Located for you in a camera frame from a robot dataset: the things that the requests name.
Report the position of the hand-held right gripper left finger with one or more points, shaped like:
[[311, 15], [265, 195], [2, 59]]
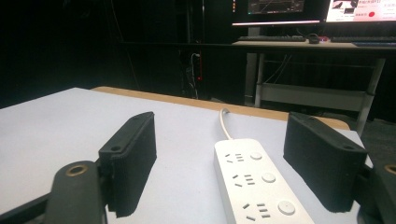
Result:
[[129, 161]]

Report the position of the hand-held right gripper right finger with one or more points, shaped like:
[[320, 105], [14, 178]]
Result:
[[323, 165]]

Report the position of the white power strip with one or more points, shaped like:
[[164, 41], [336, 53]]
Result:
[[258, 183]]

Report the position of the white table mat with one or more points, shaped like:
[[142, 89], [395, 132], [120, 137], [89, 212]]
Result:
[[183, 161]]

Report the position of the black computer mouse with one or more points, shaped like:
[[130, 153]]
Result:
[[313, 38]]

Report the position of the black keyboard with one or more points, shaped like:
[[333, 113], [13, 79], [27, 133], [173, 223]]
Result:
[[271, 38], [362, 39]]

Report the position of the bright computer monitor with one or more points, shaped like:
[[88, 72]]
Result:
[[361, 10]]

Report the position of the dark computer monitor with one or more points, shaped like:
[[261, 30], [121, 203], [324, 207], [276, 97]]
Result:
[[275, 11]]

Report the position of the metal frame desk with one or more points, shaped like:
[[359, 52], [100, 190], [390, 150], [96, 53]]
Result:
[[314, 74]]

